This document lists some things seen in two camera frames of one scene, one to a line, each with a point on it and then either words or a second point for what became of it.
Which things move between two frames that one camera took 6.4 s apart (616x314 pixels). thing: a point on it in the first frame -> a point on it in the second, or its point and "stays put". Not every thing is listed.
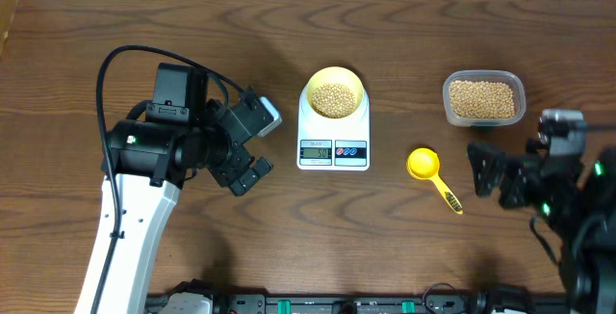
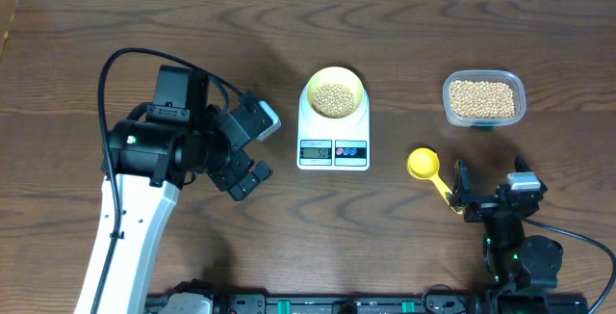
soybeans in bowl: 334,100 stays put
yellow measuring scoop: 424,164 stays put
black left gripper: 240,157 stays put
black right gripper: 518,169 -> 480,206
